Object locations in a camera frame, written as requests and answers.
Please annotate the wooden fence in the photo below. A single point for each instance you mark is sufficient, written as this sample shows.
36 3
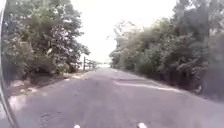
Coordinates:
87 64

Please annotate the grey asphalt road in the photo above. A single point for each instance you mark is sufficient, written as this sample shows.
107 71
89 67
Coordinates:
113 103

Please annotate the wood of green trees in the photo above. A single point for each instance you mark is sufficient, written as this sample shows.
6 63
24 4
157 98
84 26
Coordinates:
40 40
173 50

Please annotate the robot's own part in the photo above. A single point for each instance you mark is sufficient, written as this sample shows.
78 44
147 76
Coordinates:
77 126
142 125

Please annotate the dirt verge with leaves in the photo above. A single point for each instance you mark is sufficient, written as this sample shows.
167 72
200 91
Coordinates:
30 85

